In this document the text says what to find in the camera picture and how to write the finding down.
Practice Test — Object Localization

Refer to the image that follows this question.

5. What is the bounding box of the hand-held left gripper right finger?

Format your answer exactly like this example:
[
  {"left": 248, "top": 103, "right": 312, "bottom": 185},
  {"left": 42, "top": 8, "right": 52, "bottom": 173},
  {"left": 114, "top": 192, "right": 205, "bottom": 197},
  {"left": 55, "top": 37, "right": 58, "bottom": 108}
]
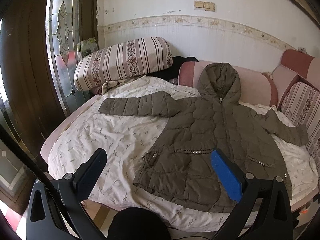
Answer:
[{"left": 211, "top": 149, "right": 293, "bottom": 240}]

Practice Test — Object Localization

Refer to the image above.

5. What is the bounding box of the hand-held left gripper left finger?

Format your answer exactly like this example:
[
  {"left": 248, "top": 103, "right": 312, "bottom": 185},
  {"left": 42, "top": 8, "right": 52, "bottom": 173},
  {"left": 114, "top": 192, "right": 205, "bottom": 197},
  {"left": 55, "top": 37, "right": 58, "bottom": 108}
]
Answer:
[{"left": 26, "top": 148, "right": 108, "bottom": 240}]

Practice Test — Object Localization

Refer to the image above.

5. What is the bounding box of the olive hooded puffer jacket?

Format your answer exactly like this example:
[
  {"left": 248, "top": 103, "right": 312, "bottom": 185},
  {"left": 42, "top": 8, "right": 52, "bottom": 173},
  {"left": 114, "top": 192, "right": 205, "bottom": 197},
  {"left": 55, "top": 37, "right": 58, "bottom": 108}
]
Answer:
[{"left": 98, "top": 62, "right": 308, "bottom": 213}]

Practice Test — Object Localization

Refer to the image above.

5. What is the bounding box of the white floral bed sheet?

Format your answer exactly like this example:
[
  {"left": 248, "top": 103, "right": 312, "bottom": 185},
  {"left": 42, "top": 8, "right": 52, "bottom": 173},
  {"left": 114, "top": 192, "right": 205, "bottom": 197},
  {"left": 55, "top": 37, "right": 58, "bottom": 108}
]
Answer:
[{"left": 47, "top": 75, "right": 320, "bottom": 232}]

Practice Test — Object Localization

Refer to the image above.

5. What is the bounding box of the black rounded object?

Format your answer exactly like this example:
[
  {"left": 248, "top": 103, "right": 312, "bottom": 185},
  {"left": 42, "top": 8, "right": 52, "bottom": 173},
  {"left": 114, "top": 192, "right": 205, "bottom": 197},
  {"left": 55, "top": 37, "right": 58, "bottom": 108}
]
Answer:
[{"left": 107, "top": 206, "right": 173, "bottom": 240}]

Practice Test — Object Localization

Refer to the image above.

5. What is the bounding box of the crumpled floral cloth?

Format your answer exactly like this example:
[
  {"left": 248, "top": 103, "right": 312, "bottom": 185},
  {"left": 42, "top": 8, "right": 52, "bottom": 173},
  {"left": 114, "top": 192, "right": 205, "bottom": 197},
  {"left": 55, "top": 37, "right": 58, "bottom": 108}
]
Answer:
[{"left": 101, "top": 81, "right": 120, "bottom": 94}]

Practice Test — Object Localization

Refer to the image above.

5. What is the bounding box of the long pink quilted back cushion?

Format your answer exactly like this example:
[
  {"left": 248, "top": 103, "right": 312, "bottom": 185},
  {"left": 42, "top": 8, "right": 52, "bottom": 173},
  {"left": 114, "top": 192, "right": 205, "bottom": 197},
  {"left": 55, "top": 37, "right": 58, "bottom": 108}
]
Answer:
[{"left": 178, "top": 60, "right": 278, "bottom": 108}]

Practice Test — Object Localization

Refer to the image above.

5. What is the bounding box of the striped floral seat cushion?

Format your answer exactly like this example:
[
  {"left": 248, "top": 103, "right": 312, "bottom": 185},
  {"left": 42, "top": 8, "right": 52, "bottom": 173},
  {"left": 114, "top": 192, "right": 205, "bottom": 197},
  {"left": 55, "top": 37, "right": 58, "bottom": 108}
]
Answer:
[{"left": 280, "top": 81, "right": 320, "bottom": 160}]

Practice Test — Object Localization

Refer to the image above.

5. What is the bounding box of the striped floral bolster pillow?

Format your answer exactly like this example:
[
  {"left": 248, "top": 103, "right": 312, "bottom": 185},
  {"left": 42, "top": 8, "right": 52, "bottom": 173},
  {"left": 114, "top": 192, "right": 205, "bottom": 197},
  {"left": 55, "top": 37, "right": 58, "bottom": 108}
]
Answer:
[{"left": 74, "top": 36, "right": 174, "bottom": 91}]

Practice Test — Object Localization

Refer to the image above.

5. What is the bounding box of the green printed bag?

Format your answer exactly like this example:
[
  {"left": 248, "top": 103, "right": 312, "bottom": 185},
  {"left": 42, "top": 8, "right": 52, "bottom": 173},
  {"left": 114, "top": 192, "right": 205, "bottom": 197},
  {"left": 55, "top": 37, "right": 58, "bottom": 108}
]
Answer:
[{"left": 77, "top": 37, "right": 98, "bottom": 58}]

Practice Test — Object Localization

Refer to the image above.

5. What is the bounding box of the black cloth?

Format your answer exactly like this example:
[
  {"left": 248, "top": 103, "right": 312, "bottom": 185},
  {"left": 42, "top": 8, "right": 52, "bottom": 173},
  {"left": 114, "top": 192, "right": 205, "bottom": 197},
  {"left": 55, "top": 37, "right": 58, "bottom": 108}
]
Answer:
[{"left": 152, "top": 56, "right": 200, "bottom": 85}]

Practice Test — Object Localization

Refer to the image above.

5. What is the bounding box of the short pink quilted back cushion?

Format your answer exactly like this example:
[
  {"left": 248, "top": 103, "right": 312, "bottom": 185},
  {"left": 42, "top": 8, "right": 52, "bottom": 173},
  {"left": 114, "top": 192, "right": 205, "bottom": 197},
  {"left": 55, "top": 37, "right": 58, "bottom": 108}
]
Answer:
[{"left": 271, "top": 49, "right": 320, "bottom": 110}]

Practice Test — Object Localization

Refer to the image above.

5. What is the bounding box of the black cable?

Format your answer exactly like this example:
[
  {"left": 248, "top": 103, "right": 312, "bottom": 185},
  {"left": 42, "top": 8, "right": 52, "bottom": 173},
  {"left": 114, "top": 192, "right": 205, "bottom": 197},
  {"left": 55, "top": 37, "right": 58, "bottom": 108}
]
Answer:
[{"left": 0, "top": 124, "right": 85, "bottom": 240}]

